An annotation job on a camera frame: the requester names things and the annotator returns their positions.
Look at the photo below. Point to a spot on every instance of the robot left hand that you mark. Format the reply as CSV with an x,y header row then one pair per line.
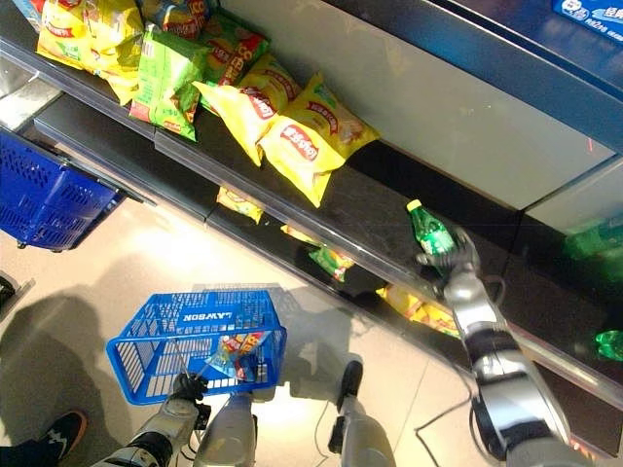
x,y
189,387

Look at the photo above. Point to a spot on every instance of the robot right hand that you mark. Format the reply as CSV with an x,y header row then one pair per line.
x,y
460,265

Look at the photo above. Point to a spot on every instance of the green plastic soda bottle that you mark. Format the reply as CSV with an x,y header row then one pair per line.
x,y
611,344
430,233
596,240

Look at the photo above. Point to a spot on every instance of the blue LAWSON shopping basket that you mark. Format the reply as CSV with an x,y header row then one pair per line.
x,y
160,335

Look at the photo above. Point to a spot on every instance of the robot left arm silver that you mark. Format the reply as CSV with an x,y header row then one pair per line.
x,y
156,433

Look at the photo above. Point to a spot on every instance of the robot right arm silver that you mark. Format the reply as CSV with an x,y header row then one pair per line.
x,y
506,370

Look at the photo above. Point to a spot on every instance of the dark blue shopping basket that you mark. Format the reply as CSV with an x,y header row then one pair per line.
x,y
44,194

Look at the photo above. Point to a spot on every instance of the robot left leg silver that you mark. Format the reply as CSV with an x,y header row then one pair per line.
x,y
229,433

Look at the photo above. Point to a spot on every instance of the robot leg silver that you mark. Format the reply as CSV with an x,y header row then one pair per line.
x,y
362,428
229,433

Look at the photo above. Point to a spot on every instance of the person's shoe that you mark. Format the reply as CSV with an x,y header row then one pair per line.
x,y
65,433

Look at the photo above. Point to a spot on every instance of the robot right leg silver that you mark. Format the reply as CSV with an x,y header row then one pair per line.
x,y
362,428

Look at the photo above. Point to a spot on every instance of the dark grey shelf board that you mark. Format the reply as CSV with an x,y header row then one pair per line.
x,y
487,34

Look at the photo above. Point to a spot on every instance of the blue printed box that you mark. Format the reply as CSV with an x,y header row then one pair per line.
x,y
591,14

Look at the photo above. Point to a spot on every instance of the green and red chip bag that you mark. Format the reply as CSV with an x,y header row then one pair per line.
x,y
233,48

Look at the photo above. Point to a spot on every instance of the large yellow chip bag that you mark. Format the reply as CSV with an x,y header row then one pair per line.
x,y
92,34

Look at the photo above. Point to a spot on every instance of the yellow and blue chip bag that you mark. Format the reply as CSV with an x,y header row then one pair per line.
x,y
177,17

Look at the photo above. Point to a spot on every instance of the red and blue chip bag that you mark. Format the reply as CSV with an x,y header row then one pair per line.
x,y
29,10

